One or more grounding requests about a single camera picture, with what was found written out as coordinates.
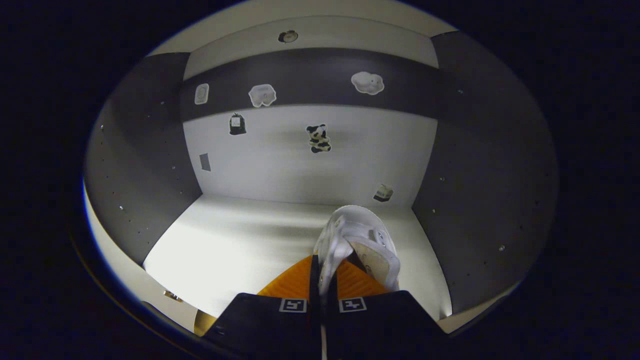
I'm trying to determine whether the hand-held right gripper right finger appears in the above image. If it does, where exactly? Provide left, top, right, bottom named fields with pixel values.
left=326, top=259, right=450, bottom=360

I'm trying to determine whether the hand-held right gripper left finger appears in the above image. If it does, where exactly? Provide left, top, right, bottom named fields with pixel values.
left=201, top=254, right=321, bottom=360

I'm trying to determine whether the white shoe cabinet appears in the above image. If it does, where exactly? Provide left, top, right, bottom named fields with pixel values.
left=82, top=0, right=559, bottom=336

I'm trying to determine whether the white sneaker shoe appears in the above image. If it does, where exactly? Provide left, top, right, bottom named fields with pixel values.
left=313, top=205, right=402, bottom=301

